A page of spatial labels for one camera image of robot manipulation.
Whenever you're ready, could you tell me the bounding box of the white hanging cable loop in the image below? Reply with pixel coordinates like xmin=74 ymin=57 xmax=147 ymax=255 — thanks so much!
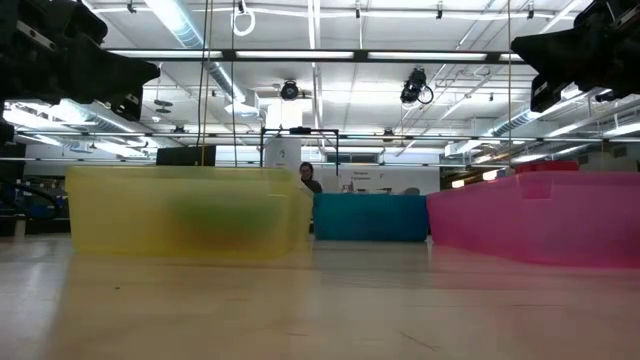
xmin=230 ymin=0 xmax=256 ymax=37

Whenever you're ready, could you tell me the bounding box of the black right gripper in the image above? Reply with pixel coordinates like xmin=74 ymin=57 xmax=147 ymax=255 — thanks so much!
xmin=510 ymin=0 xmax=640 ymax=114

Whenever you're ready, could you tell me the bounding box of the black overhead camera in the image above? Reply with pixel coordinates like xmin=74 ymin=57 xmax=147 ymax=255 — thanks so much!
xmin=279 ymin=79 xmax=300 ymax=101

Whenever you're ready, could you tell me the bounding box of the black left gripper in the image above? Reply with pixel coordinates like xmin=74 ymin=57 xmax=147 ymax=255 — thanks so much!
xmin=0 ymin=0 xmax=162 ymax=122

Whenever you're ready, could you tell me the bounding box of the black monitor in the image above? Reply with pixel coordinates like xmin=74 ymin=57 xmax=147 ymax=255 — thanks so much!
xmin=155 ymin=144 xmax=217 ymax=167

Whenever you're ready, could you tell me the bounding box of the red storage bin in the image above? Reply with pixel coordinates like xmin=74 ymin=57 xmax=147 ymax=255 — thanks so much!
xmin=514 ymin=159 xmax=580 ymax=175

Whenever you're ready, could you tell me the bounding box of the yellow translucent plastic bin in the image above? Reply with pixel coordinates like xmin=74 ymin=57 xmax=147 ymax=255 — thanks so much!
xmin=64 ymin=164 xmax=314 ymax=261

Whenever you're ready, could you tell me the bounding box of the pink translucent plastic bin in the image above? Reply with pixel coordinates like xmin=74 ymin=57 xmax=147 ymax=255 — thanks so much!
xmin=425 ymin=169 xmax=640 ymax=270

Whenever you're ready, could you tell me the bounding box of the green tape roll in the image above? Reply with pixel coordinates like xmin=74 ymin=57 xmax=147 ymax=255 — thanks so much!
xmin=164 ymin=192 xmax=284 ymax=254

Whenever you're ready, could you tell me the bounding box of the overhead light bar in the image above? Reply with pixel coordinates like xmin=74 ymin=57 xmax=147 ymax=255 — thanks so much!
xmin=107 ymin=48 xmax=526 ymax=64

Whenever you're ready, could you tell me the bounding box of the blue plastic bin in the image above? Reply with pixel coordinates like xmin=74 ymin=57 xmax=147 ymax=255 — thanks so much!
xmin=312 ymin=193 xmax=430 ymax=244

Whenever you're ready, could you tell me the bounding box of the person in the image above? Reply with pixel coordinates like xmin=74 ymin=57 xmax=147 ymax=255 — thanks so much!
xmin=298 ymin=161 xmax=324 ymax=195

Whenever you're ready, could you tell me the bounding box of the black ceiling camera with cable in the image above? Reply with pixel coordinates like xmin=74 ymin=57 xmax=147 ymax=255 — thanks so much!
xmin=399 ymin=67 xmax=435 ymax=107

